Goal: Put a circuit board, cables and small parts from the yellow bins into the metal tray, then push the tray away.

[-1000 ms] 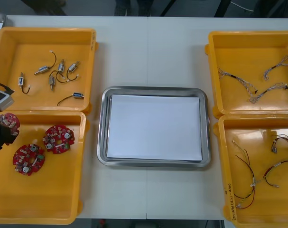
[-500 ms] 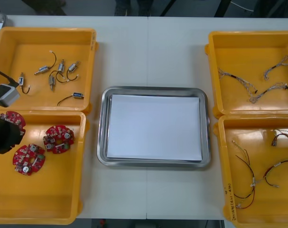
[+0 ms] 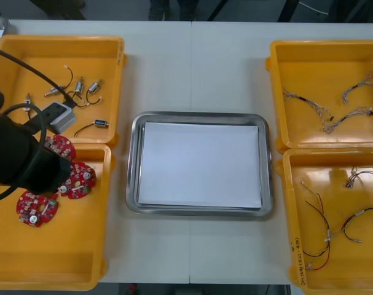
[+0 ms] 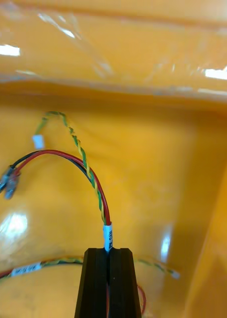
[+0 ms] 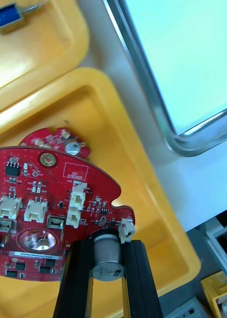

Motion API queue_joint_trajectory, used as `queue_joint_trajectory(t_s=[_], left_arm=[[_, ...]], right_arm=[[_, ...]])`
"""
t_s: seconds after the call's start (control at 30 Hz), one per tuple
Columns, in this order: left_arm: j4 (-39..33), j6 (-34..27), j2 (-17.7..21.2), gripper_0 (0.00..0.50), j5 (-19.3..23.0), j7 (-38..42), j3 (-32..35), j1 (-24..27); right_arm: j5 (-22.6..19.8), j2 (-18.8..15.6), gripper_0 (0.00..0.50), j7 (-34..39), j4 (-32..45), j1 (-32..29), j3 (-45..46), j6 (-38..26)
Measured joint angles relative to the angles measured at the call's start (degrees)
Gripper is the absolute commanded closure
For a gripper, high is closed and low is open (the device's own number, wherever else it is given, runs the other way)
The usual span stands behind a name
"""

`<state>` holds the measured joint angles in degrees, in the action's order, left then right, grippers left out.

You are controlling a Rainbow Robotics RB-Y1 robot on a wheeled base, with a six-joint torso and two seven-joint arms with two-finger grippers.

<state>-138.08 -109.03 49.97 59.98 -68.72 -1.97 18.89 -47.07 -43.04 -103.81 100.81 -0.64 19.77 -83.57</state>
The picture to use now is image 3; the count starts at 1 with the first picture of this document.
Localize round red circuit board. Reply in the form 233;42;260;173
44;134;77;161
16;190;60;229
58;162;98;200

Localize grey harness with metal terminals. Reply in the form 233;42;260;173
345;167;373;189

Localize grey-white twisted wire harness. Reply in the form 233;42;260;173
340;71;373;106
283;88;335;122
322;106;373;135

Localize yellow-orange plastic bin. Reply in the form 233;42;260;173
0;143;117;291
265;39;373;155
277;147;373;295
0;34;127;146

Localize white floor cable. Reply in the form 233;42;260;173
297;0;329;14

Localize white paper sheet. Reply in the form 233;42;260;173
138;122;264;212

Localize blue-label metal solenoid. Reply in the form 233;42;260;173
23;93;33;117
73;119;109;138
86;80;103;107
66;76;90;108
44;65;75;98

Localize steel tray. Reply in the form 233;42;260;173
125;111;273;218

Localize red black green-yellow harness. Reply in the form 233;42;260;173
300;181;333;272
324;207;373;244

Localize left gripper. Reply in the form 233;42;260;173
20;134;73;196

